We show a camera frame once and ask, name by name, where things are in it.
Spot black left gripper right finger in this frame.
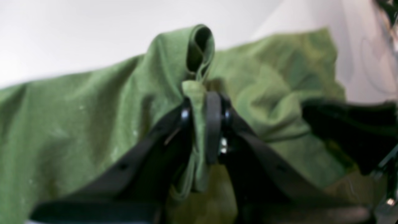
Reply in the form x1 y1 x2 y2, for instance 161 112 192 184
205 92 372 224

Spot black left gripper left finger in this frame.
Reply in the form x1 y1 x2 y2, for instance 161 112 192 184
30 98 193 224

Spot green t-shirt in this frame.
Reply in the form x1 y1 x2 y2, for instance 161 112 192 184
0 25 355 224

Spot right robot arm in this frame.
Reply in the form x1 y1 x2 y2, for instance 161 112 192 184
301 98 397 224

